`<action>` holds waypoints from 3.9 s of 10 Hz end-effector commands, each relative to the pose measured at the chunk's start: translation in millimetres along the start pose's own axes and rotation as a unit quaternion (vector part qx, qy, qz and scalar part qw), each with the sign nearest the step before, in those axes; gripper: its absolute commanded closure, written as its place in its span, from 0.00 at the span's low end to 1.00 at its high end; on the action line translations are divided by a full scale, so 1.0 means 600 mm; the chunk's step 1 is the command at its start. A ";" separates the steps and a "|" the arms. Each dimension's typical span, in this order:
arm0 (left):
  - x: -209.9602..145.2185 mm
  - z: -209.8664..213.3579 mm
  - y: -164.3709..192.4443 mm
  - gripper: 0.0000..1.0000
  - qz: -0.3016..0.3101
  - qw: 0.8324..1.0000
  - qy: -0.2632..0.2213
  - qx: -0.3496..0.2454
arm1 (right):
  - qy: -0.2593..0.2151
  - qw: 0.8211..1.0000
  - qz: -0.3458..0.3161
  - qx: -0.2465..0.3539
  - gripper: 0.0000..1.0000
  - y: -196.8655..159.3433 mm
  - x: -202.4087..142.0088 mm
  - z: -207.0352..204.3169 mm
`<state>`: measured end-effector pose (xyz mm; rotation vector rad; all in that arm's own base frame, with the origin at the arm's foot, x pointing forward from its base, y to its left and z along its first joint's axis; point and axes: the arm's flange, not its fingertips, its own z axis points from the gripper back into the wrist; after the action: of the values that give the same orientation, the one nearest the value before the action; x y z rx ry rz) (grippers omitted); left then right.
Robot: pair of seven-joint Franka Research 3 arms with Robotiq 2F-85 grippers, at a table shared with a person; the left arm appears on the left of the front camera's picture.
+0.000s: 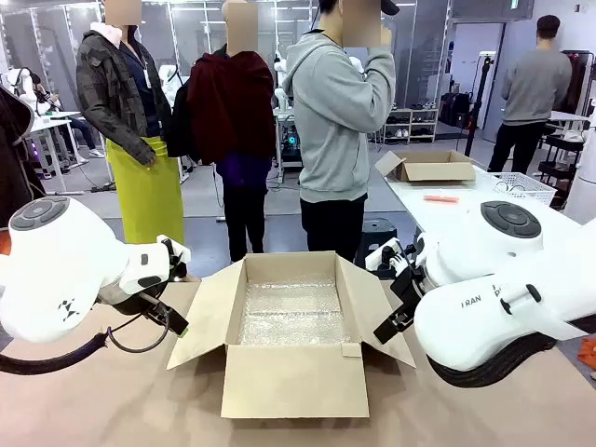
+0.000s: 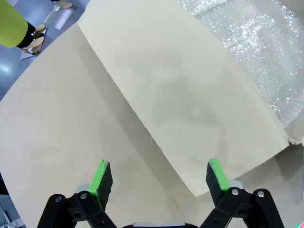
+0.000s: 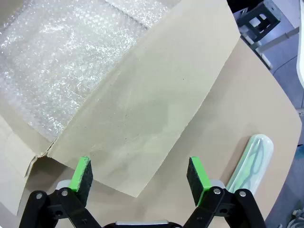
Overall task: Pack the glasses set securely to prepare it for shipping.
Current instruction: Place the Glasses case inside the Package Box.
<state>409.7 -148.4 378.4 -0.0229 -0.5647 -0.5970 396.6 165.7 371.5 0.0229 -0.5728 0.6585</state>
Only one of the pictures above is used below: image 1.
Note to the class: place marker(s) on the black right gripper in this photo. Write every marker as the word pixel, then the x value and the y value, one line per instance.
pixel 410 288

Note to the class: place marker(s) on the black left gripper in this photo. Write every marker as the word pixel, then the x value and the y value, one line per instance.
pixel 130 300

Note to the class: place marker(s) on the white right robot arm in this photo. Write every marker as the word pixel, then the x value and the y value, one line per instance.
pixel 484 316

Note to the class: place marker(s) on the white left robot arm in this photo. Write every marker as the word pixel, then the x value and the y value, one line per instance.
pixel 60 261

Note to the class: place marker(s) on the camouflage figure's hand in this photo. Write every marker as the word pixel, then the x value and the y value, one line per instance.
pixel 149 158

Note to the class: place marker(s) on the person's right hand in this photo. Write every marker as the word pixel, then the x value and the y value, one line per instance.
pixel 387 35

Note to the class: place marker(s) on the black plastic stool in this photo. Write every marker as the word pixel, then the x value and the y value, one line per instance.
pixel 378 235

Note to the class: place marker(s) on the clear bubble wrap sheet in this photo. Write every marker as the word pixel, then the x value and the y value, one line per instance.
pixel 293 312

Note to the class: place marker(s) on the open brown cardboard box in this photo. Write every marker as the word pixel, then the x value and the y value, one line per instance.
pixel 293 382

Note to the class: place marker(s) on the orange flat packet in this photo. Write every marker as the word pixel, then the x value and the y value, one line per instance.
pixel 441 199

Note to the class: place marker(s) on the small open cardboard box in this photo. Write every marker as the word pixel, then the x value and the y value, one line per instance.
pixel 437 170

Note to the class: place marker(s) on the orange fabric bundle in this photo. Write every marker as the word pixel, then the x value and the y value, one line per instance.
pixel 4 242

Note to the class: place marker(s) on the white plastic mesh basket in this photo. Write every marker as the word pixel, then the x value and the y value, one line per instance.
pixel 526 186

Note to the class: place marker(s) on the orange cloth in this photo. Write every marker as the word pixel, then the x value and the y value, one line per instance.
pixel 587 351

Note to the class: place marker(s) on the white shoe rack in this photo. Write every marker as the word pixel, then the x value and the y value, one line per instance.
pixel 410 125

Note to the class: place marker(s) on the figure in maroon garment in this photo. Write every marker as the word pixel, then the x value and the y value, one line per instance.
pixel 233 116

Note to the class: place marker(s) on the computer tower with lit fan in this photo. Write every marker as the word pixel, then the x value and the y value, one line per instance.
pixel 291 139

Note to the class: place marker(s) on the figure in camouflage jacket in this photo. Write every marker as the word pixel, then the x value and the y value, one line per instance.
pixel 121 112

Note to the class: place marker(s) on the person in grey hoodie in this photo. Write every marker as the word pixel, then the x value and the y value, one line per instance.
pixel 335 121

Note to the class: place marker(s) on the dark hanging jacket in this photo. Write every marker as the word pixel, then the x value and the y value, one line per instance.
pixel 14 163

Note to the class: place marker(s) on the white workstation desk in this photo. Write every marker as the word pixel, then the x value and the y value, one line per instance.
pixel 51 123

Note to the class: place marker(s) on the black utility cart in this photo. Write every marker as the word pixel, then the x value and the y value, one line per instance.
pixel 561 158

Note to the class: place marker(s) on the black tripod stand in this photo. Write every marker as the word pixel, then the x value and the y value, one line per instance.
pixel 479 102

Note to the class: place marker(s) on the seated person at desk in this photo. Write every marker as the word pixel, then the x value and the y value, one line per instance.
pixel 51 104

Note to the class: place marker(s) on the man in grey sweater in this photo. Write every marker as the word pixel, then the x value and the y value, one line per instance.
pixel 531 88

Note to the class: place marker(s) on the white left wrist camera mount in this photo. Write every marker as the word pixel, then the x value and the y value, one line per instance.
pixel 176 251

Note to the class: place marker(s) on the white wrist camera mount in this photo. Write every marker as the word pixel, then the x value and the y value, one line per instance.
pixel 384 256
pixel 176 251

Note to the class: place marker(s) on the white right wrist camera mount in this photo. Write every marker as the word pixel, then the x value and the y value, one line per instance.
pixel 384 256

